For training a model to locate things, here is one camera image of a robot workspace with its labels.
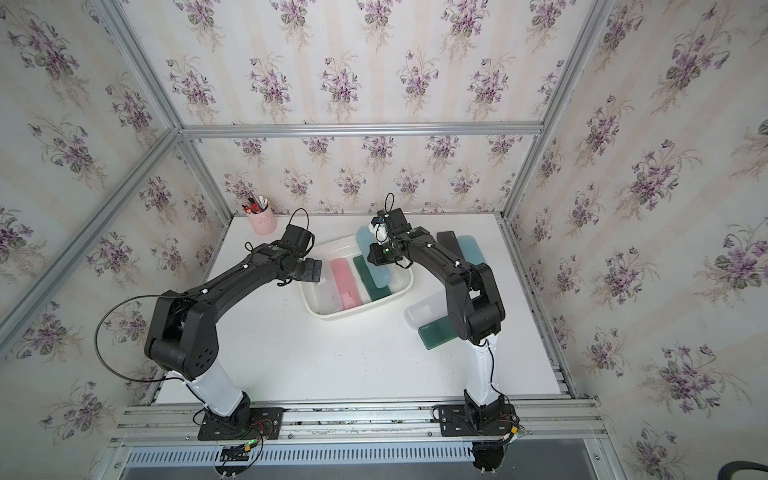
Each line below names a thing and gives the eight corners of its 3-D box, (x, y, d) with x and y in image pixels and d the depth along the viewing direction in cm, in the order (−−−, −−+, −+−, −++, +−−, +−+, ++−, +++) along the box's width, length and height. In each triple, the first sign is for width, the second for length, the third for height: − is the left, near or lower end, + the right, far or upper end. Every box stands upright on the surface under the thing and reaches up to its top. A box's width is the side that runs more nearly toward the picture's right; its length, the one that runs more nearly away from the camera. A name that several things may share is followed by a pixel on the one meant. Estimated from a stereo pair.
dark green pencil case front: (427, 350, 88) (428, 347, 86) (417, 331, 92) (418, 327, 90) (456, 337, 90) (458, 334, 88) (445, 319, 94) (447, 315, 92)
